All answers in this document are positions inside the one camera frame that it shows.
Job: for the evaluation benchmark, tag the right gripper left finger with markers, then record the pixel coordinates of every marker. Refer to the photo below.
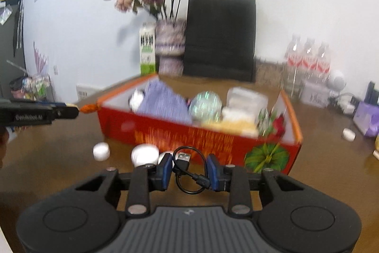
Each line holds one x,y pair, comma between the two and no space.
142,181

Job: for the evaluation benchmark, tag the water bottle middle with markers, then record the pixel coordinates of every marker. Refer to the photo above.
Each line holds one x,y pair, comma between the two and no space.
309,59

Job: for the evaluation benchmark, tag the small white round lid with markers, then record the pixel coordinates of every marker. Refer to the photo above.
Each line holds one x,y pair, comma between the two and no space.
348,135

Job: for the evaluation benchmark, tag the purple knitted cloth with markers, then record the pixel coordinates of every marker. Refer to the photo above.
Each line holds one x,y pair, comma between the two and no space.
161,102

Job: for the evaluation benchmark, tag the white floral tin box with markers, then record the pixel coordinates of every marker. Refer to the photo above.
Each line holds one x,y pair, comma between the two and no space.
315,94

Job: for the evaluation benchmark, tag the iridescent clear ball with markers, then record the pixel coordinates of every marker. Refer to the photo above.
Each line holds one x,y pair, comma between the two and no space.
206,107

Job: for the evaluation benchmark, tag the red orange cardboard box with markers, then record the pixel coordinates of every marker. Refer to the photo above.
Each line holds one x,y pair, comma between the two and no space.
119,123

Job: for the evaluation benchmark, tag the purple ceramic vase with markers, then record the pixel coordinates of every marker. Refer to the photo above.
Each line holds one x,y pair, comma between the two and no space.
170,43

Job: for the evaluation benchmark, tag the white round speaker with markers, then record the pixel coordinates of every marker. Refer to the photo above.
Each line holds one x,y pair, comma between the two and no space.
336,80

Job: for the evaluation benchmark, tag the purple tissue pack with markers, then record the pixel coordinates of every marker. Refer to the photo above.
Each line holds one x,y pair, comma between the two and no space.
366,119

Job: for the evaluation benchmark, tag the small orange object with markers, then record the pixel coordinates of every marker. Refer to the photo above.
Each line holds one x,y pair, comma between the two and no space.
89,108

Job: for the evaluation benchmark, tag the yellow white plush toy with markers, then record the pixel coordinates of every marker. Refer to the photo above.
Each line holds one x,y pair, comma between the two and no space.
235,122

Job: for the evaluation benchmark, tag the water bottle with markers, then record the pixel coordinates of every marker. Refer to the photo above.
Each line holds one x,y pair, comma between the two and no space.
323,63
309,59
292,73

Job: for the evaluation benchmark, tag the red artificial rose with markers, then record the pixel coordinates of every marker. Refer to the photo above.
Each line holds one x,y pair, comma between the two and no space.
271,123

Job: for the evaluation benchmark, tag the black power strip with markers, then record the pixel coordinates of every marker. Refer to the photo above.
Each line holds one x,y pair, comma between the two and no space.
371,96

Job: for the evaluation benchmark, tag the black paper bag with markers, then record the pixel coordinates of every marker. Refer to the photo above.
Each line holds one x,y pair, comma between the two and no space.
220,39

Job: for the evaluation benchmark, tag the white green milk carton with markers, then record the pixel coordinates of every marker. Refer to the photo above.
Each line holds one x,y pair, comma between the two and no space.
147,48

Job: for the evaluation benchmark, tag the clear container with snacks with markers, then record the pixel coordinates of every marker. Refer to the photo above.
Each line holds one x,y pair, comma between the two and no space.
269,73

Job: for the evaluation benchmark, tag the person left hand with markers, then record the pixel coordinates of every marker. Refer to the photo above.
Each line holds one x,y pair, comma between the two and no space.
4,137

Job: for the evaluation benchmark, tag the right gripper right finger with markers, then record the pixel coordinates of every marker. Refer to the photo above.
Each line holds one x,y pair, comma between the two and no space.
233,180

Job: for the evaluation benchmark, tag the water bottle right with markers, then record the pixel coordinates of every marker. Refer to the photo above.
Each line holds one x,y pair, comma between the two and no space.
323,63

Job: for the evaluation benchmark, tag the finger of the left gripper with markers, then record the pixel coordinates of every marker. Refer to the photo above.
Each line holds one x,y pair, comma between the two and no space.
60,105

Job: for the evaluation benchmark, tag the water bottle left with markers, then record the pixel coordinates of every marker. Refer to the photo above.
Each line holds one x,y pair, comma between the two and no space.
292,73

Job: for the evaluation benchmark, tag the white bottle cap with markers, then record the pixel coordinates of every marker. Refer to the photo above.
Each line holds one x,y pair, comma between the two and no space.
101,151

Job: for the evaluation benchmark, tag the translucent plastic container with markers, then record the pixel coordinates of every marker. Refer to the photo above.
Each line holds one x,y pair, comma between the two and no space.
246,99

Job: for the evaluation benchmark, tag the white crumpled tissue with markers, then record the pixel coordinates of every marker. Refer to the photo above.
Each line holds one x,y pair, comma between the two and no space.
136,100

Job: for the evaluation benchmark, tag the white power adapter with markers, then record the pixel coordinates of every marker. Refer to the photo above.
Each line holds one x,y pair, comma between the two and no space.
347,108

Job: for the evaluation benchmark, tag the large white ribbed lid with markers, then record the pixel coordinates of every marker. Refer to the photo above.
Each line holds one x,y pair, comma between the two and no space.
145,154

